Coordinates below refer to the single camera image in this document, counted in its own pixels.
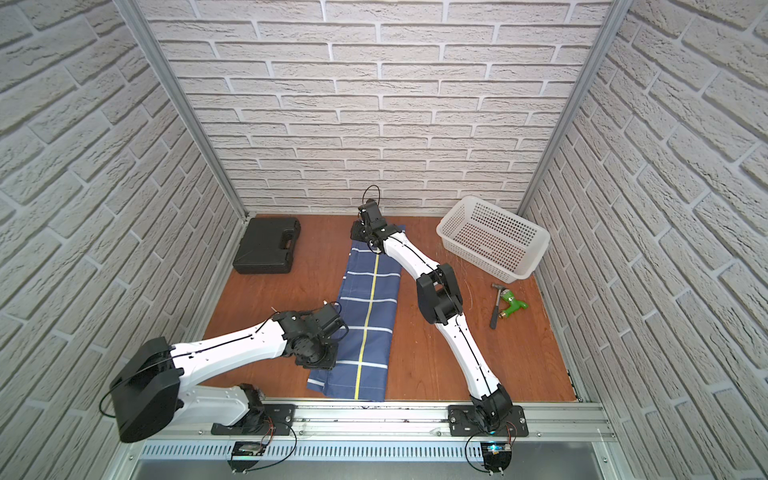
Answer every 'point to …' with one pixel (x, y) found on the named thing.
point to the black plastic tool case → (266, 245)
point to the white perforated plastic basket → (497, 240)
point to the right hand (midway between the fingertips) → (359, 227)
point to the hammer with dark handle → (494, 317)
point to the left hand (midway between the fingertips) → (336, 360)
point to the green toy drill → (508, 296)
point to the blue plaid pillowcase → (369, 308)
